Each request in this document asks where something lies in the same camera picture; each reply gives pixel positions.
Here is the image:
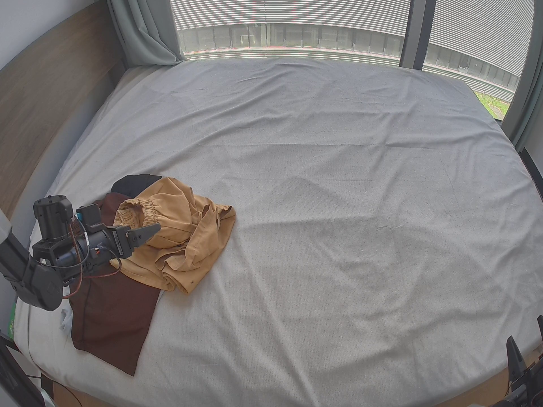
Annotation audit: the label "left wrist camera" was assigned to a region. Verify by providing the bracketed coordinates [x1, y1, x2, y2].
[76, 204, 107, 233]

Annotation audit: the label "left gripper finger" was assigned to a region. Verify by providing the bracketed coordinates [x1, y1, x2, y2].
[129, 222, 163, 249]

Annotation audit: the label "blue-green curtain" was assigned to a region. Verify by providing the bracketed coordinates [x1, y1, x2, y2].
[501, 0, 543, 153]
[101, 0, 187, 68]

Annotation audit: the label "mustard yellow shorts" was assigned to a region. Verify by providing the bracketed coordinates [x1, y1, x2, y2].
[112, 177, 236, 296]

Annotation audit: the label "black garment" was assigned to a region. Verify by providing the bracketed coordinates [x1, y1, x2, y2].
[111, 174, 163, 198]

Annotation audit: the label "brown garment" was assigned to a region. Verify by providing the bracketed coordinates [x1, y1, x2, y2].
[69, 191, 164, 376]

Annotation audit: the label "white garment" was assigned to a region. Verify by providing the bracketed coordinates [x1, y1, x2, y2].
[59, 306, 75, 334]

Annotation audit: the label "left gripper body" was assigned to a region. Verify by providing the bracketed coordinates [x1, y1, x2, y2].
[83, 226, 137, 270]

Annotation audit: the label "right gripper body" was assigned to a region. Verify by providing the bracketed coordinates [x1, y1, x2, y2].
[507, 354, 543, 407]

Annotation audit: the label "bed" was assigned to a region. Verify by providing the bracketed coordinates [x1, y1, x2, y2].
[0, 0, 543, 407]

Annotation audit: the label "window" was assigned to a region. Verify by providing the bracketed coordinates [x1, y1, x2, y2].
[163, 0, 543, 122]

